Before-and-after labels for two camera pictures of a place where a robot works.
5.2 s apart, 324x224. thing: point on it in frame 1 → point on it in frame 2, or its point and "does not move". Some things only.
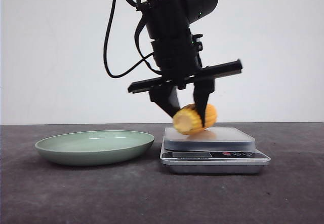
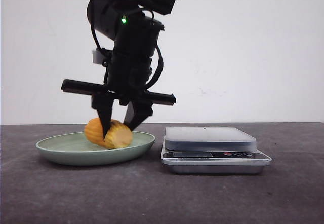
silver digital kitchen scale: (212, 150) does not move
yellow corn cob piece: (187, 121) → (118, 135)
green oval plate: (93, 148) does not move
